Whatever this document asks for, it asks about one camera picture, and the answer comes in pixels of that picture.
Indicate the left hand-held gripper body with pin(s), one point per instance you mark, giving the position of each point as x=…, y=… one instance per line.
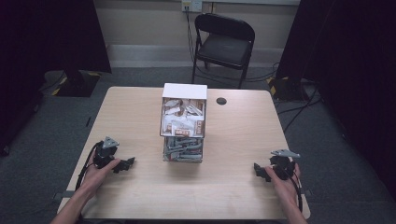
x=104, y=154

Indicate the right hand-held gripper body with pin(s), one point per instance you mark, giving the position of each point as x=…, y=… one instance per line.
x=284, y=165

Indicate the person's left hand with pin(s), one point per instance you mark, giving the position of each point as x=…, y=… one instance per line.
x=96, y=175

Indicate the person's right hand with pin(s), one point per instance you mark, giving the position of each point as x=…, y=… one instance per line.
x=285, y=188

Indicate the pile of white brown packets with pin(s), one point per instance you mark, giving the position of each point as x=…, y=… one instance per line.
x=183, y=119

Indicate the black yellow-striped stand base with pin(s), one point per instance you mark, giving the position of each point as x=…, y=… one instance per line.
x=73, y=83
x=285, y=88

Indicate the white two-tier storage box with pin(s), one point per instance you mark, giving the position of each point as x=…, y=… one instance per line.
x=184, y=91

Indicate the dark curtain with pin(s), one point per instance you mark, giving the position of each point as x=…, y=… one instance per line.
x=46, y=46
x=351, y=62

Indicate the black folding chair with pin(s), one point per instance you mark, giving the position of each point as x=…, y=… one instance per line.
x=224, y=48

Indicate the grey table edge bracket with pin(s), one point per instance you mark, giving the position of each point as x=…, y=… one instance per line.
x=63, y=195
x=306, y=192

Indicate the white wall socket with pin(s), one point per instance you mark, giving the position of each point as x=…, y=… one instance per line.
x=191, y=5

